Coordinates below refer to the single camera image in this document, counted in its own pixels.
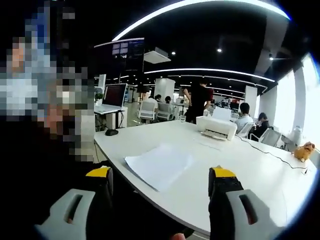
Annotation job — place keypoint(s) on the grey mesh office chair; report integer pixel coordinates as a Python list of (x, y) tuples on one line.
[(271, 136)]

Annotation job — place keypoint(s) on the thin ceiling light strip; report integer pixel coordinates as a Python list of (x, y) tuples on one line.
[(212, 71)]

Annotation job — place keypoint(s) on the white printer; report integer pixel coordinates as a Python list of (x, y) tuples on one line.
[(217, 127)]

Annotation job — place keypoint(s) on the ceiling air conditioner unit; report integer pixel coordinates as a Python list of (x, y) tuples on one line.
[(157, 55)]

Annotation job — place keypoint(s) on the white office chair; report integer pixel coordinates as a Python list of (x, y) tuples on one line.
[(147, 110), (165, 111)]

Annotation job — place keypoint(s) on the orange plush toy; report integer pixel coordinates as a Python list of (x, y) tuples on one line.
[(304, 151)]

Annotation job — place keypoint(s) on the clear plastic ruler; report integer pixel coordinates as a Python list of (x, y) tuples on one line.
[(207, 145)]

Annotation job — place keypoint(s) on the clear glass cup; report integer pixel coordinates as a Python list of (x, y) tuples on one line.
[(183, 119)]

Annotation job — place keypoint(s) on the black computer mouse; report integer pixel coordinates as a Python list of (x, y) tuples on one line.
[(111, 132)]

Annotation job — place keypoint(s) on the long curved ceiling light strip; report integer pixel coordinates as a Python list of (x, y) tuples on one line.
[(200, 6)]

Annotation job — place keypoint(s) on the white standing desk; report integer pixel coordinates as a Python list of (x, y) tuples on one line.
[(110, 118)]

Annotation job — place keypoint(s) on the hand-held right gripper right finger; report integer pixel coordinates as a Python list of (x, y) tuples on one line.
[(225, 200)]

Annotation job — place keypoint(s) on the stack of white printing papers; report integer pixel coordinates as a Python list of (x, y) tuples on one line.
[(160, 165)]

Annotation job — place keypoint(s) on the white table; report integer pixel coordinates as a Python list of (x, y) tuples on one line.
[(225, 156)]

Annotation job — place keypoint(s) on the person's right hand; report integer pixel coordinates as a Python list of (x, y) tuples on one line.
[(179, 237)]

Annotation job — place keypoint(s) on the white rounded object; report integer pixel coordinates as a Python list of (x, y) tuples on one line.
[(297, 135)]

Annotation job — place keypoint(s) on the large black monitor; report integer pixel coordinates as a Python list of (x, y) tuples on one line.
[(130, 53)]

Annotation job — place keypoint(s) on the person in dark clothing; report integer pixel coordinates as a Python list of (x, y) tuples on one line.
[(30, 180)]

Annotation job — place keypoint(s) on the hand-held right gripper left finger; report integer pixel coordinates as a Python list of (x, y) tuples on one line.
[(75, 225)]

